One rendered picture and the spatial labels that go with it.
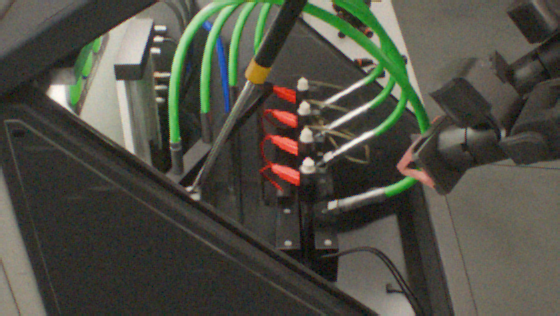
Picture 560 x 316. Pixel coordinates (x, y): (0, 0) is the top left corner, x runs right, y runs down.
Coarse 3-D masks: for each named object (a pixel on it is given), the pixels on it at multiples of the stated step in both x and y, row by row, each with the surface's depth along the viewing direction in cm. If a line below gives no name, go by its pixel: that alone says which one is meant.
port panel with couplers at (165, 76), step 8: (136, 16) 117; (144, 16) 125; (160, 32) 130; (160, 40) 126; (152, 48) 123; (152, 56) 123; (160, 72) 136; (160, 88) 132; (168, 88) 133; (160, 104) 129
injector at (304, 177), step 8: (304, 176) 113; (312, 176) 113; (304, 184) 114; (312, 184) 114; (304, 192) 115; (312, 192) 115; (320, 192) 116; (328, 192) 116; (304, 200) 116; (312, 200) 116; (320, 200) 116; (304, 208) 117; (312, 208) 118; (304, 216) 118; (312, 216) 119; (304, 224) 119; (304, 232) 120; (304, 240) 121; (304, 248) 123; (304, 256) 124; (304, 264) 125
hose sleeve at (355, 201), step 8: (368, 192) 101; (376, 192) 100; (384, 192) 99; (344, 200) 103; (352, 200) 102; (360, 200) 101; (368, 200) 101; (376, 200) 100; (344, 208) 103; (352, 208) 103
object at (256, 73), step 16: (288, 0) 61; (304, 0) 61; (288, 16) 62; (272, 32) 63; (288, 32) 63; (272, 48) 64; (256, 64) 65; (272, 64) 66; (256, 80) 66; (240, 96) 68; (240, 112) 69; (224, 128) 70; (208, 160) 73; (192, 192) 75
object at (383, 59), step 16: (224, 0) 91; (240, 0) 90; (256, 0) 90; (272, 0) 89; (208, 16) 94; (320, 16) 87; (336, 16) 87; (192, 32) 96; (352, 32) 87; (368, 48) 87; (176, 64) 100; (384, 64) 88; (176, 80) 102; (400, 80) 88; (176, 96) 104; (416, 96) 89; (176, 112) 106; (416, 112) 90; (176, 128) 108; (176, 144) 109; (400, 192) 99
